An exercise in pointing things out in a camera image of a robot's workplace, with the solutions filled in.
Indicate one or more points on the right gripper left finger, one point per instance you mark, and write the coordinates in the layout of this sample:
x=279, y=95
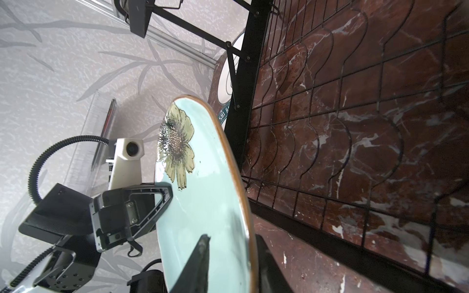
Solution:
x=194, y=276

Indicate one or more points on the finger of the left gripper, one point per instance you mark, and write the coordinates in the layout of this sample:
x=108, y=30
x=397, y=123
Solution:
x=163, y=196

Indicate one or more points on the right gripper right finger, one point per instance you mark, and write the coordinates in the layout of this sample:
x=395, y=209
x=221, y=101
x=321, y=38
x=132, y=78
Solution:
x=271, y=278

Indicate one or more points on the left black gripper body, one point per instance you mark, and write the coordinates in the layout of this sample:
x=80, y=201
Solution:
x=117, y=214

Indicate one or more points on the mint green flower plate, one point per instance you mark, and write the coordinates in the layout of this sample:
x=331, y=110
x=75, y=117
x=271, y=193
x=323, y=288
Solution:
x=195, y=158

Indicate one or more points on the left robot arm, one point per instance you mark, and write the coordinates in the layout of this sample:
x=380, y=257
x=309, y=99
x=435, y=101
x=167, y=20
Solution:
x=80, y=228

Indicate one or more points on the white plate green lettered rim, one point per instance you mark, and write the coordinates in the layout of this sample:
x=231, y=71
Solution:
x=223, y=114

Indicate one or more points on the white plate grey flower outline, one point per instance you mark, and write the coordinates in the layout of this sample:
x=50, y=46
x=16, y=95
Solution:
x=224, y=89

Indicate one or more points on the clear plastic wall bin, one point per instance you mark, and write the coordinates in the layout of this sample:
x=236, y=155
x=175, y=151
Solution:
x=88, y=170

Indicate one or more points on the black wire dish rack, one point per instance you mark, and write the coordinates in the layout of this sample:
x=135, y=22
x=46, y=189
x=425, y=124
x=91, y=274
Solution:
x=353, y=134

